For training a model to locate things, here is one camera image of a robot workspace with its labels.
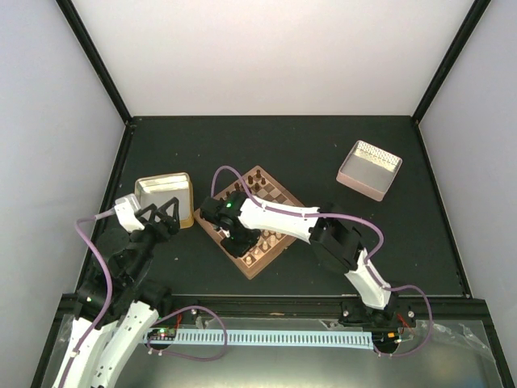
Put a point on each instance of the wooden chess board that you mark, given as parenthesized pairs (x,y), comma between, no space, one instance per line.
(267,188)

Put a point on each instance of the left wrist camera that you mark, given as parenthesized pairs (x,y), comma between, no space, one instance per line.
(125,209)

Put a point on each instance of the silver metal tray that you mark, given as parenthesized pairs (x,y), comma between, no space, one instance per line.
(159,189)

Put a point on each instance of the circuit board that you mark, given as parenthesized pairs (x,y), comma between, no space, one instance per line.
(391,337)
(166,334)

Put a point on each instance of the pink patterned metal tin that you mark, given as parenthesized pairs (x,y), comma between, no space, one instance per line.
(369,170)

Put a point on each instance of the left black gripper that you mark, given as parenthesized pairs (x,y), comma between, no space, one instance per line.
(171,225)

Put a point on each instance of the black frame post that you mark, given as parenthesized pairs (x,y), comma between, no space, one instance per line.
(461,38)
(74,20)

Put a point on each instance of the light blue slotted cable duct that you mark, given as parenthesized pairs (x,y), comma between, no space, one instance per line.
(268,338)

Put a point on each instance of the left circuit board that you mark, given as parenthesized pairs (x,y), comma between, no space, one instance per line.
(166,334)

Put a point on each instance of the black frame post left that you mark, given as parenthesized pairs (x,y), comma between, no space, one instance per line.
(74,20)

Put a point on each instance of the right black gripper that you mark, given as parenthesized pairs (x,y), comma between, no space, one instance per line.
(241,251)

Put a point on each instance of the right circuit board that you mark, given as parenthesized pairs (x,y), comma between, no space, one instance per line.
(391,337)

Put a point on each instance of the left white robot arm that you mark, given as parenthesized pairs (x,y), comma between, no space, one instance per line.
(119,302)

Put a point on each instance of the black mounting rail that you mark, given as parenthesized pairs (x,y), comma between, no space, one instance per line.
(349,309)

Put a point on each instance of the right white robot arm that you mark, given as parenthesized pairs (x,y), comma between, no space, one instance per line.
(344,242)

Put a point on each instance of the black frame post right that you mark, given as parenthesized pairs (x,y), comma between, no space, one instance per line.
(461,38)

